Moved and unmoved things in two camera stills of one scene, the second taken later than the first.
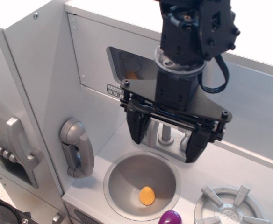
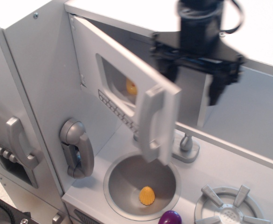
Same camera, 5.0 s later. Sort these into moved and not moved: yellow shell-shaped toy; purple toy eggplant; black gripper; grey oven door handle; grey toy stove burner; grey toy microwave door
Moved: grey toy microwave door; black gripper
Not moved: grey oven door handle; yellow shell-shaped toy; grey toy stove burner; purple toy eggplant
